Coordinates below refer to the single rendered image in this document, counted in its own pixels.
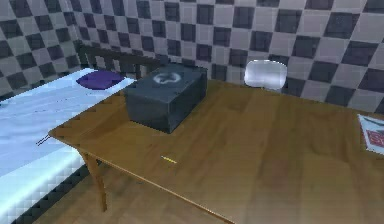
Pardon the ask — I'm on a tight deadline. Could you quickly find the white bed dark headboard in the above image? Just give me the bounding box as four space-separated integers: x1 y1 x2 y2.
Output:
0 43 161 224

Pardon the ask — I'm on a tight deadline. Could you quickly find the white and red book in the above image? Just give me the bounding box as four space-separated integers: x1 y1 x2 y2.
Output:
357 113 384 156

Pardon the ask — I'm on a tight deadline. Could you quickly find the dark grey box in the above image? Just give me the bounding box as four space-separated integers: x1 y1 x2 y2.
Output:
123 62 208 135

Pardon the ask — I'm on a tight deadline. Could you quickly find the purple pillow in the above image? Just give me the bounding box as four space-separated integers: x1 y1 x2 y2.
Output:
76 69 126 91

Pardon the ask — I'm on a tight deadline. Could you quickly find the brown wooden table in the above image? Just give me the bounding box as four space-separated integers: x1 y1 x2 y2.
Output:
48 78 384 224

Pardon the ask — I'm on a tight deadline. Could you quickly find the small yellow pencil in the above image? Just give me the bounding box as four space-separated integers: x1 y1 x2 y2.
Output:
160 155 178 165

